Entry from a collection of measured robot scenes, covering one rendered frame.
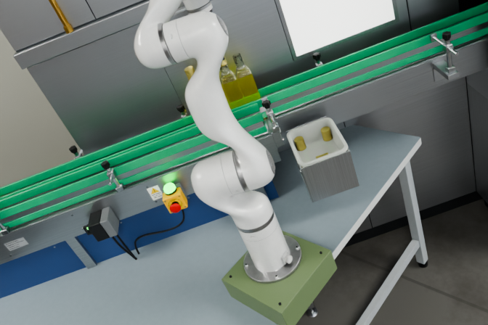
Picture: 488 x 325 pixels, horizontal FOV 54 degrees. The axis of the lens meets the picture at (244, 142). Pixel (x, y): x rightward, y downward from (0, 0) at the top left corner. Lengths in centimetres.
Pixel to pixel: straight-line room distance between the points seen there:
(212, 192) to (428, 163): 137
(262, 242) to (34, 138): 273
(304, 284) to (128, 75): 101
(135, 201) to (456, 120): 145
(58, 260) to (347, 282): 135
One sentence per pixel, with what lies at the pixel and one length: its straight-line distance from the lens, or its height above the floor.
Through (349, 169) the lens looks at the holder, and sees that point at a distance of 164.
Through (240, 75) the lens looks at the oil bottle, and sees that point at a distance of 171.
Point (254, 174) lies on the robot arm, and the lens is 126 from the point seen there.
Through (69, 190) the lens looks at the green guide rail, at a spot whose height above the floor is 112.
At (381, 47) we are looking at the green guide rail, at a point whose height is 112.
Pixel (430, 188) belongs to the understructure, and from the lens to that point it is 254.
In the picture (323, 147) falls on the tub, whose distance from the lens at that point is 174.
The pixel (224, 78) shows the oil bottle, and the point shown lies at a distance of 172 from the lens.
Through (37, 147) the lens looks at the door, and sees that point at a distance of 392.
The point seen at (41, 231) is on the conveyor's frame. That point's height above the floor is 100.
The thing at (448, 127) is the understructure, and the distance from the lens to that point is 236.
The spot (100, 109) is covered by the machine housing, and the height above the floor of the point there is 124.
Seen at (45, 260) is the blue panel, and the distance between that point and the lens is 209.
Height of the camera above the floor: 197
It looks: 33 degrees down
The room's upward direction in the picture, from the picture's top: 23 degrees counter-clockwise
